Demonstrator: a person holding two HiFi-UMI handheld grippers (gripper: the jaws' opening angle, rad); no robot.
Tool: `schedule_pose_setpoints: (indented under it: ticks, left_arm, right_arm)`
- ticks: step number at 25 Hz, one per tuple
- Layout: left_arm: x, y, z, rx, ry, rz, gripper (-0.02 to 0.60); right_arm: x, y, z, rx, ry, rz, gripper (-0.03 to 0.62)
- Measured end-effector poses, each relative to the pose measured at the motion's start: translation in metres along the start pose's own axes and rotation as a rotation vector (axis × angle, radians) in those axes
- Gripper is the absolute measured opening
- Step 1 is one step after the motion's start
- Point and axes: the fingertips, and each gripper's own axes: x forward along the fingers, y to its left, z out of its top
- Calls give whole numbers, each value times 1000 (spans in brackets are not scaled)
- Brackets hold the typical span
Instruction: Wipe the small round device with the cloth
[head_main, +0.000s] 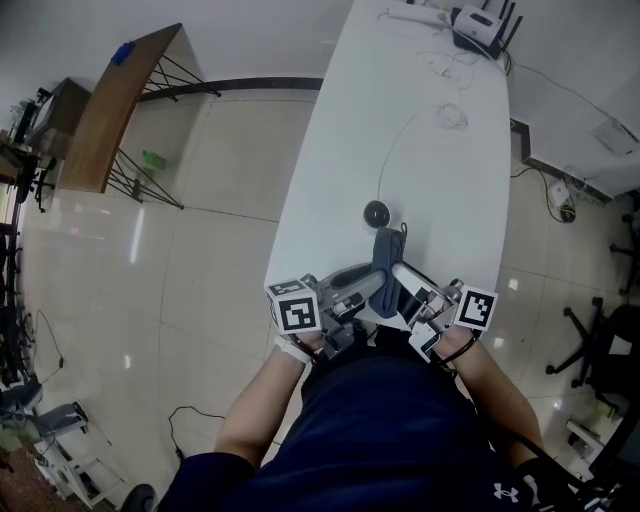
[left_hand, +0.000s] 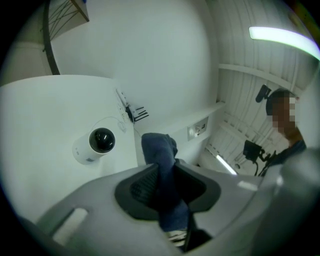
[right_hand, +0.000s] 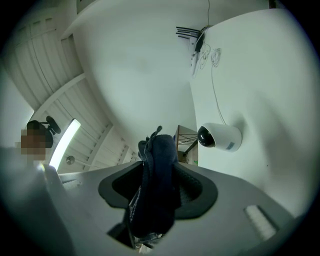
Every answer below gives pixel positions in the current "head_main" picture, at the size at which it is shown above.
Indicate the white shelf rack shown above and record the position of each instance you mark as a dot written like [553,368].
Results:
[75,455]

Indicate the white adapter box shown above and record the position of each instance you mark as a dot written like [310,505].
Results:
[558,191]

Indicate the black waist pouch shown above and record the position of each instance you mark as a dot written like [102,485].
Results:
[545,485]

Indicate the person's right hand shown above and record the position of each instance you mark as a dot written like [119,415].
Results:
[440,310]

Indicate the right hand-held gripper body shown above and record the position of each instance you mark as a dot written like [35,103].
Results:
[475,307]

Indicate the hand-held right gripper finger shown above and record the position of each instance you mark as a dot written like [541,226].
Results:
[412,282]

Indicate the small blue object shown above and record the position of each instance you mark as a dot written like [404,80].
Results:
[122,53]

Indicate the person's right forearm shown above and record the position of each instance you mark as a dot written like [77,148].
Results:
[495,395]

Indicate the green bottle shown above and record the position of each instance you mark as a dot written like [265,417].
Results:
[153,159]

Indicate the person's left forearm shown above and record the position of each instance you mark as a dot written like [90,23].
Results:
[260,400]

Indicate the dark blue cloth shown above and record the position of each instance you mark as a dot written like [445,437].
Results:
[389,250]

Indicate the white paper notice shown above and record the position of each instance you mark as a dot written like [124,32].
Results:
[617,136]

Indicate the router with black antennas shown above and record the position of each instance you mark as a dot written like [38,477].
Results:
[482,25]

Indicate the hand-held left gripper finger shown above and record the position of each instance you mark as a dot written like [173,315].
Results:
[367,290]
[345,273]

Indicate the black chair base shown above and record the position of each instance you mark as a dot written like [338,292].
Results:
[631,245]

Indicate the person's navy shirt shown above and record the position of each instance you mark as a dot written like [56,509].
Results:
[380,440]

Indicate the wooden desk with black legs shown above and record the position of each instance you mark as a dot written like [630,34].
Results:
[105,125]

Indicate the small black round object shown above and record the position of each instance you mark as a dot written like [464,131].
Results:
[567,214]

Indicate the white wristband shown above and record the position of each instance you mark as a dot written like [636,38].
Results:
[291,349]

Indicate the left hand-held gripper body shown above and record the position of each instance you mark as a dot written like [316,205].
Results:
[297,312]

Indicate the white desk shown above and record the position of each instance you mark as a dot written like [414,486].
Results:
[435,165]

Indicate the brown cabinet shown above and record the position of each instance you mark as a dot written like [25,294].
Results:
[62,112]

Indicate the black office chair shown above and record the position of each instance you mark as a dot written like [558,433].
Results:
[610,350]

